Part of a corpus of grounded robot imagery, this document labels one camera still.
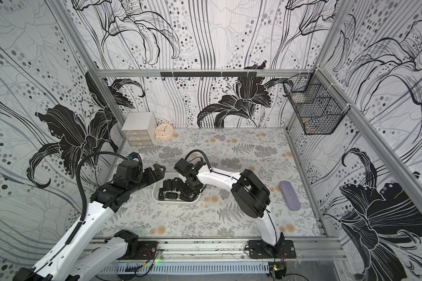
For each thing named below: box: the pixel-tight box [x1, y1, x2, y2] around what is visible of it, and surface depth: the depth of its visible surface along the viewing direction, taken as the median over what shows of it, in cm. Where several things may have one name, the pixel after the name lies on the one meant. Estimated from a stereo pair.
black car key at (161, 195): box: [158, 187, 165, 201], surface depth 90 cm
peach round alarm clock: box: [154, 123, 175, 141], surface depth 117 cm
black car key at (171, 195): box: [164, 192, 178, 200], surface depth 90 cm
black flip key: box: [172, 177, 180, 192], surface depth 92 cm
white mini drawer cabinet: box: [121, 111, 156, 146], surface depth 107 cm
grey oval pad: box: [278, 180, 301, 212], surface depth 86 cm
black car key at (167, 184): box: [162, 179, 173, 191], surface depth 91 cm
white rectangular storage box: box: [151, 172, 202, 205], surface depth 89 cm
